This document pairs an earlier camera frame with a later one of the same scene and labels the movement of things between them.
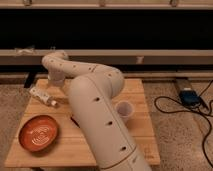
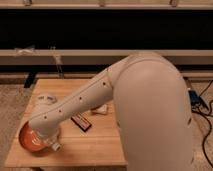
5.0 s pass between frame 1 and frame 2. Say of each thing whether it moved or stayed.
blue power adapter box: stayed
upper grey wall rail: stayed
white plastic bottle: moved
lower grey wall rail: stayed
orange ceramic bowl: stayed
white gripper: moved
